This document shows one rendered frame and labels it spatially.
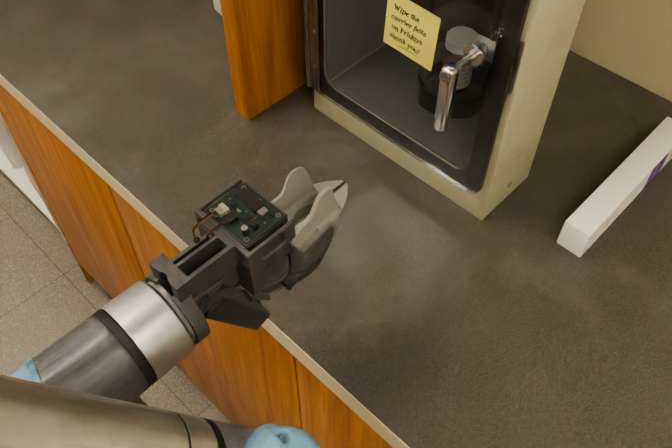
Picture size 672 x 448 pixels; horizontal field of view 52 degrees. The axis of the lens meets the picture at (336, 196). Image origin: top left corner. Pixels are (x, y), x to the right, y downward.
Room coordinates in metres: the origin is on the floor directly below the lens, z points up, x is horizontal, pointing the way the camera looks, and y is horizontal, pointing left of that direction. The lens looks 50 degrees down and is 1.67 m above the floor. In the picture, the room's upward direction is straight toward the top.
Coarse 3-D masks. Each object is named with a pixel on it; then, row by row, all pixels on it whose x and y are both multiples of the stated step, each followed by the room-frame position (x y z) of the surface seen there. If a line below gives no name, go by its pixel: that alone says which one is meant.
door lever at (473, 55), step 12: (468, 48) 0.59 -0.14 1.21; (468, 60) 0.57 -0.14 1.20; (480, 60) 0.58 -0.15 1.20; (444, 72) 0.55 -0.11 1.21; (456, 72) 0.55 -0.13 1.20; (444, 84) 0.55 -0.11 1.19; (456, 84) 0.56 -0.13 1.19; (444, 96) 0.55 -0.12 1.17; (444, 108) 0.55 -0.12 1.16; (444, 120) 0.55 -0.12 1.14
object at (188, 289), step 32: (224, 192) 0.38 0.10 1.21; (256, 192) 0.38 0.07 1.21; (224, 224) 0.35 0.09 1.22; (256, 224) 0.35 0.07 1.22; (288, 224) 0.35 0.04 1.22; (160, 256) 0.31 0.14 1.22; (192, 256) 0.32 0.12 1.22; (224, 256) 0.32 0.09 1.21; (256, 256) 0.32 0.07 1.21; (192, 288) 0.29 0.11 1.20; (224, 288) 0.31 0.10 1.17; (256, 288) 0.32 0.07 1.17; (192, 320) 0.27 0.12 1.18
